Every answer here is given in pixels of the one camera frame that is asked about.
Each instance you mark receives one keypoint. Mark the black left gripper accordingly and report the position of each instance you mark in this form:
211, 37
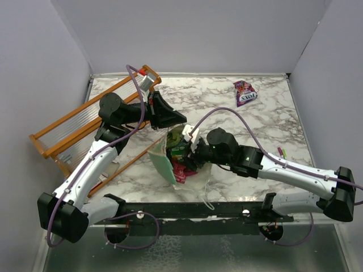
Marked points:
168, 115

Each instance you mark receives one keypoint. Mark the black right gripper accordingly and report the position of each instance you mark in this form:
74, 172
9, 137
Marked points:
193, 158

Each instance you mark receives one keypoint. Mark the green snack packet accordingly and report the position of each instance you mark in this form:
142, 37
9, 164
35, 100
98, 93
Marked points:
176, 147

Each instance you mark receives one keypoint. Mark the green paper gift bag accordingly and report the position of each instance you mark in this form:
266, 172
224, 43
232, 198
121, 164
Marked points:
166, 157

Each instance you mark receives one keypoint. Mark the pink purple snack packet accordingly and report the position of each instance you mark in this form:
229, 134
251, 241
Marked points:
244, 92

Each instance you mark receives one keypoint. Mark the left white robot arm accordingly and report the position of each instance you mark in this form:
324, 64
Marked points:
65, 212

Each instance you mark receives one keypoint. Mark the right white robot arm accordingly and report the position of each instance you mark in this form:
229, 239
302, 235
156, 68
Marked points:
329, 192

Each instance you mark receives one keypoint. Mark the orange wooden rack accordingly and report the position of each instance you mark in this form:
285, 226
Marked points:
67, 140

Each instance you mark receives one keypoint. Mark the colourful pen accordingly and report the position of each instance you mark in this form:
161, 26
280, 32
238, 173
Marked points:
282, 153

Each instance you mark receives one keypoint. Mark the small white box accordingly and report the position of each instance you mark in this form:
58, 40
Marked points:
110, 170

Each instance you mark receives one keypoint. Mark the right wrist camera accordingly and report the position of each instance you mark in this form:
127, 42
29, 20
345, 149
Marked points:
191, 135

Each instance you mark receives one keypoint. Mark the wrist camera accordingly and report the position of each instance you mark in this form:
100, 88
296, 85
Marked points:
149, 80
191, 135

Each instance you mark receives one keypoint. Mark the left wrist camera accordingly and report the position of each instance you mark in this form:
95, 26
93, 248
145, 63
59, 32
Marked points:
149, 80

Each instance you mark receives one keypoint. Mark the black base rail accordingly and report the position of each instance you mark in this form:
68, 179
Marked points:
193, 218

